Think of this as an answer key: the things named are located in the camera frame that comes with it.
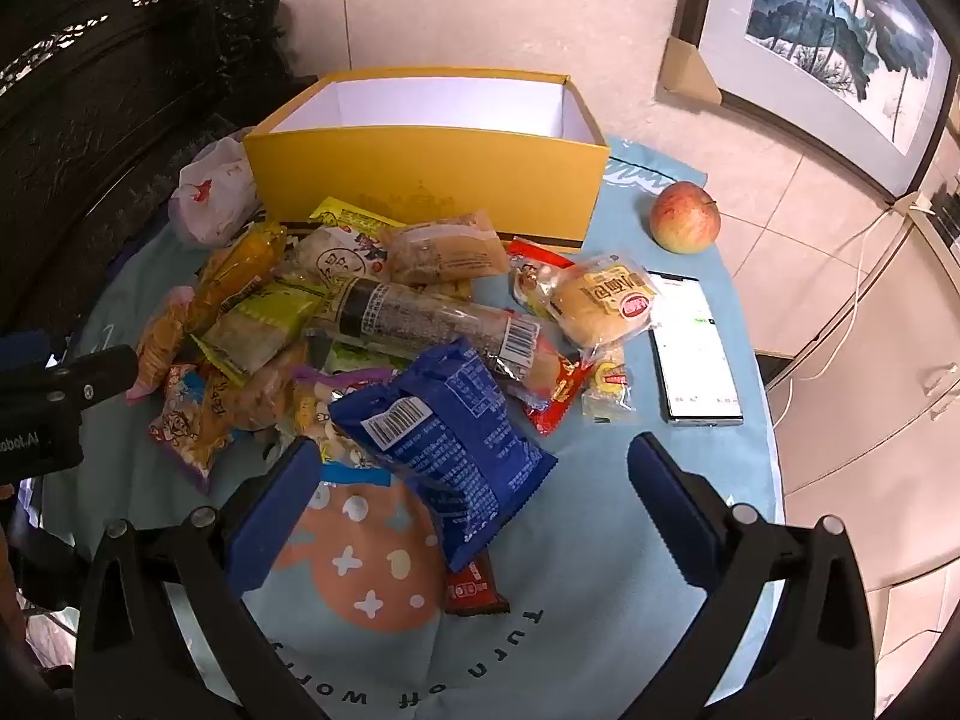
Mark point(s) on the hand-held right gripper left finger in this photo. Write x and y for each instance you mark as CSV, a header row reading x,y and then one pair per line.
x,y
274,517

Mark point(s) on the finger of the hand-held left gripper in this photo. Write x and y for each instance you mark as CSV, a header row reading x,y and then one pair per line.
x,y
101,375

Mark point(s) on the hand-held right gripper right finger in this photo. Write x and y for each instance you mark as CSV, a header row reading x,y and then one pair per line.
x,y
671,517

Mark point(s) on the blue snack packet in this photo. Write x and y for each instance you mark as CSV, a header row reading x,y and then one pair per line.
x,y
457,450

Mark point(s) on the yellow cardboard box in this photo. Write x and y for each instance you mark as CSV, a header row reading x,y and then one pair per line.
x,y
427,180

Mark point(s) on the orange chips packet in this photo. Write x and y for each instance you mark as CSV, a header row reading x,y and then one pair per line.
x,y
161,345

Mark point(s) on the light blue printed tablecloth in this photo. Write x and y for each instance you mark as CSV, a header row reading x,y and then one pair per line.
x,y
600,540

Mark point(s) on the cartoon popcorn packet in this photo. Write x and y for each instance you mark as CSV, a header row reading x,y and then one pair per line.
x,y
187,427

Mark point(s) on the yellow and purple cartoon packet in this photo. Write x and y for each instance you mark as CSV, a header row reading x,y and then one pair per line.
x,y
326,412

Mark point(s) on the brown snack packet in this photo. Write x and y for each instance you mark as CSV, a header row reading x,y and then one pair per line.
x,y
266,390

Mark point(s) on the yellow-green snack packet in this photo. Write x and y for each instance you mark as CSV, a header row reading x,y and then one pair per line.
x,y
255,326

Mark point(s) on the smartphone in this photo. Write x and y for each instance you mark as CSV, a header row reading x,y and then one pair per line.
x,y
694,352

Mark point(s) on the red and gold snack packet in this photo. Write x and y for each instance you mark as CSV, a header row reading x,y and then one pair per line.
x,y
559,390

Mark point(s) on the orange snack packet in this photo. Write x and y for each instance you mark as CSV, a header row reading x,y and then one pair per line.
x,y
240,270

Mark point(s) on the white cabinet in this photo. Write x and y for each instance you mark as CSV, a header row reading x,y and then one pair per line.
x,y
862,465

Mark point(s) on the red brown snack bar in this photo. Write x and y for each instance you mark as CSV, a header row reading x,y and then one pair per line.
x,y
476,589

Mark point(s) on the white plastic bag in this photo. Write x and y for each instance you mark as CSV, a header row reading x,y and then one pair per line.
x,y
210,195

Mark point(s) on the bun packet with red label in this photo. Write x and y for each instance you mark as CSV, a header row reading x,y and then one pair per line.
x,y
604,300

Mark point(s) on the long clear wrapped roll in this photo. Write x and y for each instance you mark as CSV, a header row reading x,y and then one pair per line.
x,y
435,319

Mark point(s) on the white cartoon snack packet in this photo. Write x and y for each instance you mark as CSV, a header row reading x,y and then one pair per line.
x,y
334,259

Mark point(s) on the red cartoon snack packet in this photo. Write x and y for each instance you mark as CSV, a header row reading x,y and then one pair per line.
x,y
532,270

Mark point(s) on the yellow snack packet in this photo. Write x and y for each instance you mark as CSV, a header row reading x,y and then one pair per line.
x,y
349,217

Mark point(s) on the red apple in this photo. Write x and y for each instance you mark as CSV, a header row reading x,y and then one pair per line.
x,y
684,216

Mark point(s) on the brown bread packet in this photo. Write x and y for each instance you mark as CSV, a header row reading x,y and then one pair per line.
x,y
450,251

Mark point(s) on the cardboard corner protector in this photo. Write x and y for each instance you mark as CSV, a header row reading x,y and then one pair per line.
x,y
686,71

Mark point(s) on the framed lotus painting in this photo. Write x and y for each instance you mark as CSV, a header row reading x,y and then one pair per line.
x,y
825,15

